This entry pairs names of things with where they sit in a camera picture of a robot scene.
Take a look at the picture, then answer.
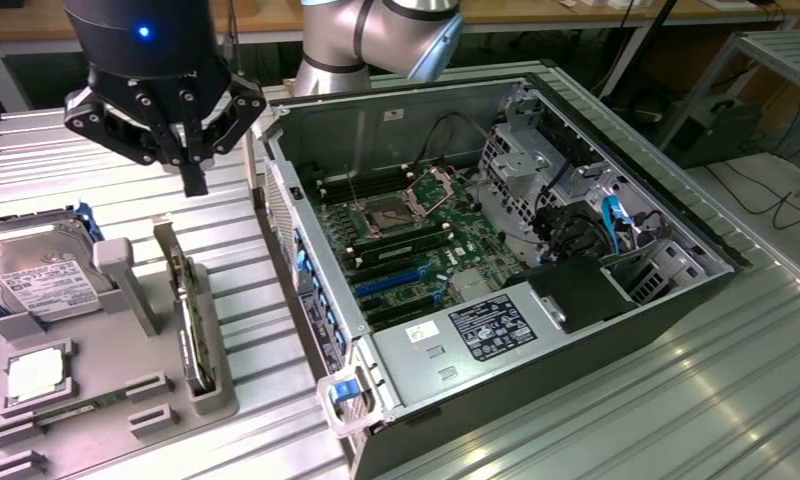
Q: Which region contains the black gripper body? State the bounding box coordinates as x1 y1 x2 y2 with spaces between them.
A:
63 0 235 132

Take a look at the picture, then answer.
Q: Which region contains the black graphics card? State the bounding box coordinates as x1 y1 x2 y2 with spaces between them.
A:
152 219 219 392

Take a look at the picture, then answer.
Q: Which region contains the thin locking lever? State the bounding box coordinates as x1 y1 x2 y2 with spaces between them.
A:
348 162 366 207

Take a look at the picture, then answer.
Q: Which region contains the CPU socket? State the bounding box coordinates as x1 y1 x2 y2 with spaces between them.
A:
362 197 408 236

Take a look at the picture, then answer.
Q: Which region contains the metal socket cover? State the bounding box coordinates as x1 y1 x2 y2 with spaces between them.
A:
404 167 456 211

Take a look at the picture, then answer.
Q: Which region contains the silver hard disk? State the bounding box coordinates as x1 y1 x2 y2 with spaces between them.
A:
0 219 105 324

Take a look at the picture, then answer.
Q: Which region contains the RAM stick with white label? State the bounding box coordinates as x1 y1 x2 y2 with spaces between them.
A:
356 242 419 265

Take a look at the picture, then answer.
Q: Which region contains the blue expansion slot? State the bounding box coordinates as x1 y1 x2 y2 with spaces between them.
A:
352 267 428 296

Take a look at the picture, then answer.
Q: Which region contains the silver drive cage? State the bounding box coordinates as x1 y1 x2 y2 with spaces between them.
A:
479 122 615 251

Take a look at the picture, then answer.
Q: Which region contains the green motherboard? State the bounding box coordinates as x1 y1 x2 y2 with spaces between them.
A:
310 162 528 331

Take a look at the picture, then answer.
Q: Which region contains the black expansion slot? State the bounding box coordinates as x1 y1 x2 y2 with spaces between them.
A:
359 293 440 314

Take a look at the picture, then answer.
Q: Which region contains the silver chipset heatsink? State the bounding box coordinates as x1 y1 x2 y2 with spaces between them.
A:
447 272 502 296

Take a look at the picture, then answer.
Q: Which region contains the grey parts rack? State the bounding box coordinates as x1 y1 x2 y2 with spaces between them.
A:
0 237 242 480

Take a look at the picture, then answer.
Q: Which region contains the silver CPU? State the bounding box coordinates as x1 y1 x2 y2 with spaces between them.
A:
5 349 65 399

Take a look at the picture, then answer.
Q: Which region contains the green bare RAM stick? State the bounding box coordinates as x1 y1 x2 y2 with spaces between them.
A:
32 389 132 426

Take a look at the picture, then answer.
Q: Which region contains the blue case latch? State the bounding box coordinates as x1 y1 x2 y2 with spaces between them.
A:
330 380 363 404

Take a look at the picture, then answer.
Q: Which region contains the grey power supply unit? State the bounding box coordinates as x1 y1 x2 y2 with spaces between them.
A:
371 284 568 409

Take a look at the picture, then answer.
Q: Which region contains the black plastic shroud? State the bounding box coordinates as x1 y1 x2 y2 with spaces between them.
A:
527 257 639 334

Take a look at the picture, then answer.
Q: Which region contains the silver disk bay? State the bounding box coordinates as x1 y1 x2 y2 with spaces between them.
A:
603 239 709 304

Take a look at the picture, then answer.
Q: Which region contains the black floor device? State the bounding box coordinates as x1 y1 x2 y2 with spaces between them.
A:
666 97 766 169

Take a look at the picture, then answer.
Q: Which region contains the wooden desk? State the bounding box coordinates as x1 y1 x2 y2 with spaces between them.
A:
0 0 800 111

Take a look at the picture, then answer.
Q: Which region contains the black open PC case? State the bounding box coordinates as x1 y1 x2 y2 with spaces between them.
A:
243 71 753 480

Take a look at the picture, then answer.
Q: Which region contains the metal slat table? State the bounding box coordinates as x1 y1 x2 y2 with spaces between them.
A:
659 29 800 151

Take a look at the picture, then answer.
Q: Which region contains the black looped case wire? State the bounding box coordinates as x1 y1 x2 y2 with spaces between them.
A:
420 113 492 161

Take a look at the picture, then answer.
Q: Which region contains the black wire bundle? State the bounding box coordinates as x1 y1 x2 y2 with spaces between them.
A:
532 202 606 261

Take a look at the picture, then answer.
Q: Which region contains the blue SATA wire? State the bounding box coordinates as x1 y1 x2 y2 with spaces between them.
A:
599 194 633 259

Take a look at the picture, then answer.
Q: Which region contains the black cable on white table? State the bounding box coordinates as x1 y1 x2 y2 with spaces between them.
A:
706 159 800 231

